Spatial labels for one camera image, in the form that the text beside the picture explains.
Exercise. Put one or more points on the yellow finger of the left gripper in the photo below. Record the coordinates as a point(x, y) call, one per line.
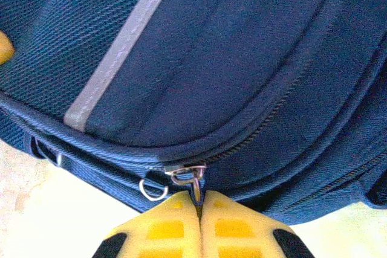
point(5, 48)

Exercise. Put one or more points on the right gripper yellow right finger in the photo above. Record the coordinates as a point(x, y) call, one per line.
point(236, 234)

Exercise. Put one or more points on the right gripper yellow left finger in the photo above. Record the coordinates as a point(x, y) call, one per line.
point(163, 234)

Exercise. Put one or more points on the navy blue backpack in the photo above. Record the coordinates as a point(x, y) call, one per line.
point(211, 58)

